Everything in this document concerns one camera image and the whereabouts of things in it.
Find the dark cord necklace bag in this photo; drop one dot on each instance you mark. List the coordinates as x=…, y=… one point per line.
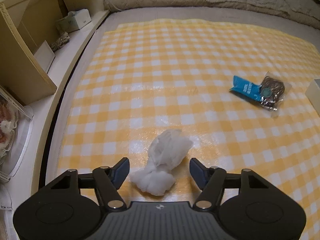
x=273, y=89

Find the framed picture on shelf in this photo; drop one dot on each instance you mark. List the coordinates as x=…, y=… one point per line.
x=16, y=128

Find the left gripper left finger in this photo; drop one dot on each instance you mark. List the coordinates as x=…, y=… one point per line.
x=108, y=181

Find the white tissue box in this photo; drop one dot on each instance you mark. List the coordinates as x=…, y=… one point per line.
x=75, y=20

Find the wooden long shelf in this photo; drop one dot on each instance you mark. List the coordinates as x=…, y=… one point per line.
x=36, y=62

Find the blue snack packet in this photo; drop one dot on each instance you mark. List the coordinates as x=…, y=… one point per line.
x=246, y=88

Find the yellow checkered blanket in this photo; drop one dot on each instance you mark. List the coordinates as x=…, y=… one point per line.
x=147, y=77

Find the beige folded mattress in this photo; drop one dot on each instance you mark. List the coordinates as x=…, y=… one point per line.
x=120, y=5

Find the white cotton wad bag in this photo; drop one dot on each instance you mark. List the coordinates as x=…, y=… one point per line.
x=165, y=153

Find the white shallow box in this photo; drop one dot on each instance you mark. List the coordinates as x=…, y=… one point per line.
x=313, y=94

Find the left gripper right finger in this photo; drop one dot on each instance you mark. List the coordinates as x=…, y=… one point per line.
x=210, y=181

